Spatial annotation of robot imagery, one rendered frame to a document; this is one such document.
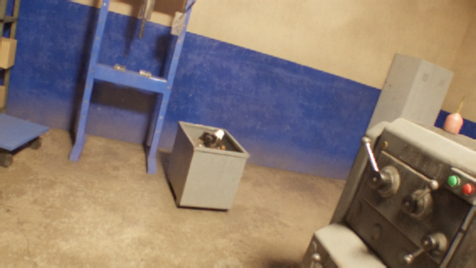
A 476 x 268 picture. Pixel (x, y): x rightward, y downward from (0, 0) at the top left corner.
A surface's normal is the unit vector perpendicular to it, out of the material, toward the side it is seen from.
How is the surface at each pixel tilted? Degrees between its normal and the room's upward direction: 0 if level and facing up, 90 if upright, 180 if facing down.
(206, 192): 90
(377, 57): 90
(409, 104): 90
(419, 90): 90
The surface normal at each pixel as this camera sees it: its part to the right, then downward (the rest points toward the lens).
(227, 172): 0.35, 0.35
